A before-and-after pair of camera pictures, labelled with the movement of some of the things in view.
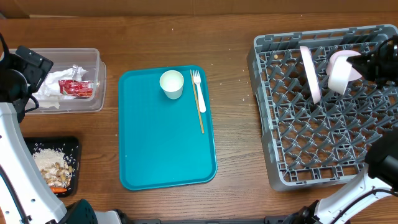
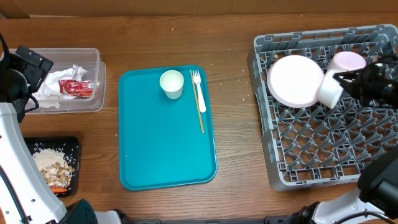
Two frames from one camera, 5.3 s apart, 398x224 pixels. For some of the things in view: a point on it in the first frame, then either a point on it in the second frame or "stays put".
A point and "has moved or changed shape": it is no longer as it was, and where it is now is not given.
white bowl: [339, 74] -> [331, 89]
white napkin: [48, 94] stays put
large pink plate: [311, 73] has moved or changed shape
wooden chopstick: [197, 103] stays put
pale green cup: [171, 82] stays put
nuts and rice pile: [54, 167] stays put
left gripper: [37, 65] stays put
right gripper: [376, 63] -> [362, 79]
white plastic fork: [197, 79] stays put
